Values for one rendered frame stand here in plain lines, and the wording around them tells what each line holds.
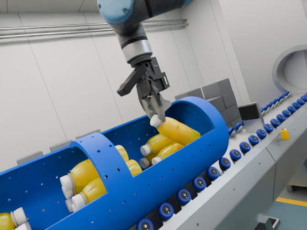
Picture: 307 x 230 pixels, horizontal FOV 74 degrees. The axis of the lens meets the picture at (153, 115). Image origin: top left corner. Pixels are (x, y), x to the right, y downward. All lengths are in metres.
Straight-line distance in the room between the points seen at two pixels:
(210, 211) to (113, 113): 3.69
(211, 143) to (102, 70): 3.85
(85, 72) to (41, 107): 1.04
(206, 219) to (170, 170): 0.21
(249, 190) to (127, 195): 0.50
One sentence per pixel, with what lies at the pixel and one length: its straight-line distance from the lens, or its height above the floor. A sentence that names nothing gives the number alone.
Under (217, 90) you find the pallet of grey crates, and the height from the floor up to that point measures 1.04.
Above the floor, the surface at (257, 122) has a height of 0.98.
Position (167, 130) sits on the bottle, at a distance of 0.65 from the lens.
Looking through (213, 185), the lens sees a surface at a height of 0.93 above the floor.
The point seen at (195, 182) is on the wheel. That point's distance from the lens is 0.70.
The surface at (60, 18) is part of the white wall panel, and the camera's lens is 4.57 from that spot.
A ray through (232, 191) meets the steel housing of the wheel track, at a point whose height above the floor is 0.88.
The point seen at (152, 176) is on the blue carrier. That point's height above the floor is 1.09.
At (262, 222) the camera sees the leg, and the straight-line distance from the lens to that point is 1.08.
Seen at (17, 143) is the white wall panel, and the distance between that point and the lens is 3.83.
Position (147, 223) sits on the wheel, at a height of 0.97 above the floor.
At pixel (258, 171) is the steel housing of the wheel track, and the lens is 0.94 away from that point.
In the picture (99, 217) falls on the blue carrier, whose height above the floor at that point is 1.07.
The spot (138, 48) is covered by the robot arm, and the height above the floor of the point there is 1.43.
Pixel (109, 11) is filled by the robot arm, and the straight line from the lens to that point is 0.55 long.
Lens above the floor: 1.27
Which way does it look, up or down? 4 degrees down
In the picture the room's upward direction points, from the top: 19 degrees counter-clockwise
